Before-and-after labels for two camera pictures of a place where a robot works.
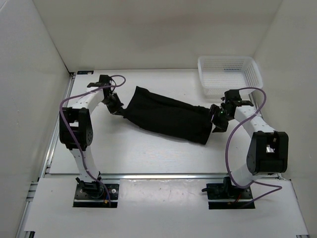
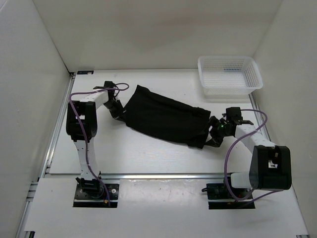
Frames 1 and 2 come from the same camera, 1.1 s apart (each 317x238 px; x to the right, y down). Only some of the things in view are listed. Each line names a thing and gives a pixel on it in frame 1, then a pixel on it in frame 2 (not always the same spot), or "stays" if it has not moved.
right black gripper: (215, 109) → (214, 122)
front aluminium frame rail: (146, 176) stays
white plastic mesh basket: (220, 73) stays
